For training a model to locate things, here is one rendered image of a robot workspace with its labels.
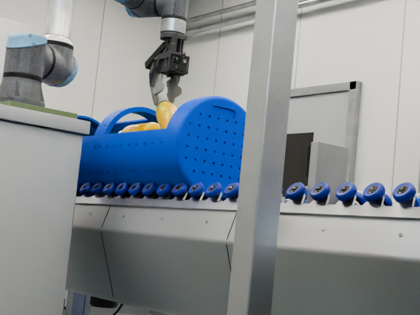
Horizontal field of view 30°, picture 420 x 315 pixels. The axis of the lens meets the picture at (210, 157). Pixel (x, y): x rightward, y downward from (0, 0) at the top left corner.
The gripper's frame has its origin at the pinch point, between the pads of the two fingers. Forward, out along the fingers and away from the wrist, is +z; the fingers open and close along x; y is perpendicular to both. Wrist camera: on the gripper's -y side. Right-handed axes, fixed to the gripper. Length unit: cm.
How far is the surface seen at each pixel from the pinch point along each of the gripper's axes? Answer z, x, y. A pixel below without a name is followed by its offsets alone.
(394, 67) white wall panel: -101, 341, -204
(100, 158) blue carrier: 17.5, -8.4, -18.2
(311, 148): 15, 0, 64
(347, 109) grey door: -69, 335, -244
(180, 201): 29.1, -5.9, 23.1
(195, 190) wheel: 26.1, -6.3, 30.1
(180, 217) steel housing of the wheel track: 33.4, -7.4, 26.3
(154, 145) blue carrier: 14.4, -8.9, 12.4
